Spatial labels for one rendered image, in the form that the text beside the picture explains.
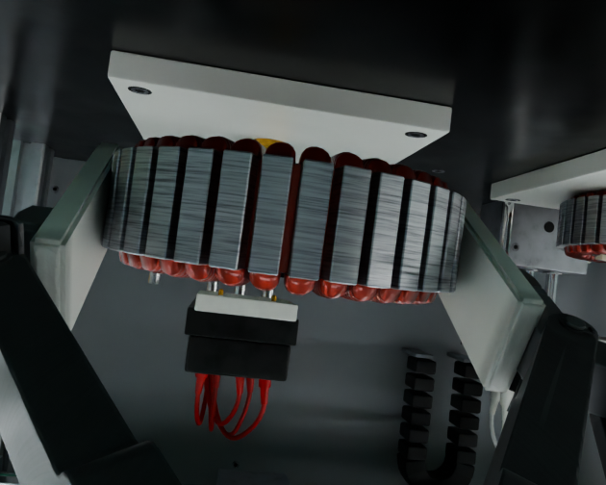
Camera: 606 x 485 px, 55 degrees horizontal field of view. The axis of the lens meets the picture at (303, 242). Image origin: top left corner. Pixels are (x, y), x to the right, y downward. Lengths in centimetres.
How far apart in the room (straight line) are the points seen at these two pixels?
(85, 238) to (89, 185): 2
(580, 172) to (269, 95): 18
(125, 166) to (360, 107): 13
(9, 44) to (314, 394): 42
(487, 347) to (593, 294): 53
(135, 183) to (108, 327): 43
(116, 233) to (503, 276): 10
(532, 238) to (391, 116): 27
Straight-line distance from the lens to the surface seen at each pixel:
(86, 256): 17
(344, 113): 26
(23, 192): 54
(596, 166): 34
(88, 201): 16
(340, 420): 60
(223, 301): 34
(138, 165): 16
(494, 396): 53
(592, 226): 37
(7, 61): 32
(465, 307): 19
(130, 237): 16
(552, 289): 54
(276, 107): 26
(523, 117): 29
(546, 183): 38
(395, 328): 60
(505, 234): 44
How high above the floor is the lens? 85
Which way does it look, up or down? 3 degrees down
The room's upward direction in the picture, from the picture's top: 173 degrees counter-clockwise
